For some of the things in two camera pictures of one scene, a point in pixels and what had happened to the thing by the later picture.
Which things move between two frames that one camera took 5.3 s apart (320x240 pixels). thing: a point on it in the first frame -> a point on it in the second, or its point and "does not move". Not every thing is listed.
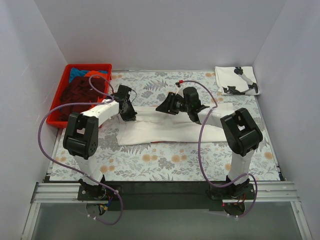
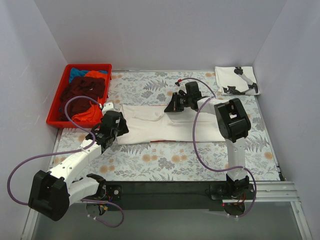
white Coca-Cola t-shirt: x=152 y=125 does not move
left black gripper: x=128 y=114 -> x=120 y=126
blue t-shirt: x=75 y=72 does not move
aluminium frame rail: x=267 y=191 does not move
